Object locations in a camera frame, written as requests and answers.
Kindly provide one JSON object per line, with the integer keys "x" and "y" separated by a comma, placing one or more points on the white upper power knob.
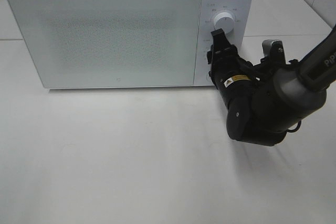
{"x": 224, "y": 20}

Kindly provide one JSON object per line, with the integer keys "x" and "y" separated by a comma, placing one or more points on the white microwave door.
{"x": 110, "y": 43}

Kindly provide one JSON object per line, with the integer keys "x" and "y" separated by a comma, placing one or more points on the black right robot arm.
{"x": 267, "y": 101}

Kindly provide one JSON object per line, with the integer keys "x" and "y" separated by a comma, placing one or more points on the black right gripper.
{"x": 230, "y": 73}

